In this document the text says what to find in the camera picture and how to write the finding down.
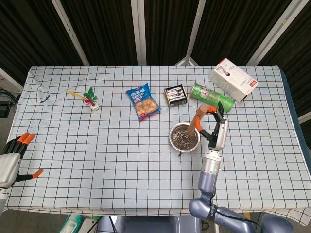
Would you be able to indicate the blue table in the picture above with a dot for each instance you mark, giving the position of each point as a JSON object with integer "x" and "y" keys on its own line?
{"x": 292, "y": 102}

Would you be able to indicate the green wet wipes pack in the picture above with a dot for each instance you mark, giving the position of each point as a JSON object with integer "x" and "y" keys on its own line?
{"x": 70, "y": 224}

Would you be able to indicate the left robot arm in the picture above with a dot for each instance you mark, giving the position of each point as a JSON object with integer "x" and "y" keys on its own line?
{"x": 3, "y": 196}

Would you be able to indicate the green chips tube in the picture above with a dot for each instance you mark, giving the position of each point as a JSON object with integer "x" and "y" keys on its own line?
{"x": 213, "y": 97}

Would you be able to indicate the black equipment box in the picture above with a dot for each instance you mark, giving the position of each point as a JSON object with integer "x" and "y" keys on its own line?
{"x": 5, "y": 106}

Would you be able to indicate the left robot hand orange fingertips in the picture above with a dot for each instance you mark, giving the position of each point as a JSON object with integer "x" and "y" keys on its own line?
{"x": 8, "y": 167}

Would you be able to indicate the white partition post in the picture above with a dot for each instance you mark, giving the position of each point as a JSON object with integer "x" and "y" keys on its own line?
{"x": 274, "y": 34}
{"x": 139, "y": 31}
{"x": 9, "y": 78}
{"x": 194, "y": 31}
{"x": 305, "y": 119}
{"x": 70, "y": 31}

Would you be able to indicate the stainless steel bowl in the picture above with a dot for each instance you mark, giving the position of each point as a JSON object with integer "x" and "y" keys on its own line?
{"x": 196, "y": 143}

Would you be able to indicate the blue snack bag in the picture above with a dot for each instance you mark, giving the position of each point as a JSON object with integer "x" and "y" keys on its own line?
{"x": 143, "y": 102}

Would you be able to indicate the colourful feather shuttlecock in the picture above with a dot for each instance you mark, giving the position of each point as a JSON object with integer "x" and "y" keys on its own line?
{"x": 93, "y": 104}

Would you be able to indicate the crushed nut pieces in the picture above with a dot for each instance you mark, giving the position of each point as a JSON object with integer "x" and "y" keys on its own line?
{"x": 182, "y": 141}

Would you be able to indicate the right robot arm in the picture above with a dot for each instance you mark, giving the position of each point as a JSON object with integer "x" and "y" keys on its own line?
{"x": 207, "y": 179}

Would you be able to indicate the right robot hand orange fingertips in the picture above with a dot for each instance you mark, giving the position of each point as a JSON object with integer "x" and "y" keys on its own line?
{"x": 219, "y": 136}

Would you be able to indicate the crumpled clear plastic scrap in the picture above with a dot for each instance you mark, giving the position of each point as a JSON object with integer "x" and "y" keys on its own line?
{"x": 44, "y": 99}

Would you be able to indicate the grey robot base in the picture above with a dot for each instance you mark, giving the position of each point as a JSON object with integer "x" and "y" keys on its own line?
{"x": 150, "y": 224}

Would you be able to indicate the white black-checked tablecloth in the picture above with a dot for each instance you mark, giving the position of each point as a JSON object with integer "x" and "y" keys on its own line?
{"x": 97, "y": 157}

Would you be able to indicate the dark nut shell debris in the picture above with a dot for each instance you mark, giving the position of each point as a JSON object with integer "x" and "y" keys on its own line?
{"x": 180, "y": 154}

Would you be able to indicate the dark rectangular tin can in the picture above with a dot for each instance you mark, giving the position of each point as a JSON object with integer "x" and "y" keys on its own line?
{"x": 175, "y": 95}

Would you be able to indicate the white carton box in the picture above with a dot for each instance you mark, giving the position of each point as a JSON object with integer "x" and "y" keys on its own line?
{"x": 233, "y": 77}

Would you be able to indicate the wooden stick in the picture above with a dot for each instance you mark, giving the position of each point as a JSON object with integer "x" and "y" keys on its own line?
{"x": 202, "y": 109}

